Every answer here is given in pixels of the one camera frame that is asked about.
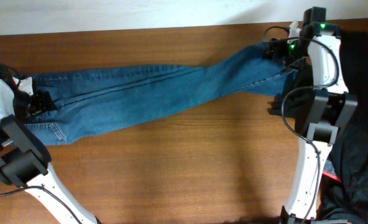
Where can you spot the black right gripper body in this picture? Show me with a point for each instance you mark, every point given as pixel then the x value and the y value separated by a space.
pixel 287 53

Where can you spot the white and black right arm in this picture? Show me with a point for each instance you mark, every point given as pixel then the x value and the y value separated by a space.
pixel 326 112

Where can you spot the blue denim jeans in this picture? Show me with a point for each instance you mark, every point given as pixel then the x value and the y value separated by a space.
pixel 98 101

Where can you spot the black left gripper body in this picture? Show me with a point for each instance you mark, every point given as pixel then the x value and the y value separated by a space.
pixel 40 102

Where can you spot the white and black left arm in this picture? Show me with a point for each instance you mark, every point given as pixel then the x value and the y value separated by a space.
pixel 25 162

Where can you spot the black garment pile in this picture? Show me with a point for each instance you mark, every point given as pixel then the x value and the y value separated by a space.
pixel 343 191

